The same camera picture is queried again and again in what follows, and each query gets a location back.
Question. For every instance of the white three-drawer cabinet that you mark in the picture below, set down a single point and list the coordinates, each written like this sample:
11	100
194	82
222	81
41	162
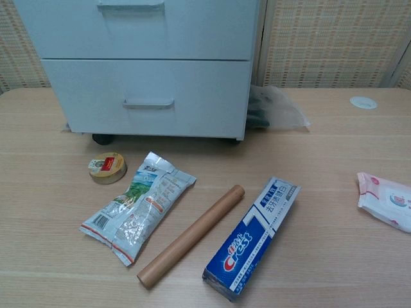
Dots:
257	48

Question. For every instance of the wooden rolling pin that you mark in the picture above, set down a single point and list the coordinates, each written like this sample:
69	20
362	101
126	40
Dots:
189	239

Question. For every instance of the white green snack bag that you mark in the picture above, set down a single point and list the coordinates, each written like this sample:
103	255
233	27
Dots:
138	208

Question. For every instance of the clear plastic bag dark contents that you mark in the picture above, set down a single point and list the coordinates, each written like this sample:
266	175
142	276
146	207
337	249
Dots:
282	109

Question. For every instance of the blue Crest toothpaste box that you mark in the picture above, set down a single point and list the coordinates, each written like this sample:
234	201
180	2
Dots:
250	240

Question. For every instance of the round yellow tin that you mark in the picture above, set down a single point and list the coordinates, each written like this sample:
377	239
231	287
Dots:
107	168

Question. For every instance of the black caster wheel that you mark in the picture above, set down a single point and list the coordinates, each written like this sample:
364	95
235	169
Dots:
102	139

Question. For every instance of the woven rattan partition screen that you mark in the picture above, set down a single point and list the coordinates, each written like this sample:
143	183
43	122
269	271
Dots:
19	48
327	41
405	64

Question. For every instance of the white round table grommet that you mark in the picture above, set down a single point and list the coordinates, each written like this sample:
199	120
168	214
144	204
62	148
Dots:
363	102

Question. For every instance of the pink wet wipes pack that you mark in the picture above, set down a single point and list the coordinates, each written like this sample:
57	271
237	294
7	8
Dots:
388	202

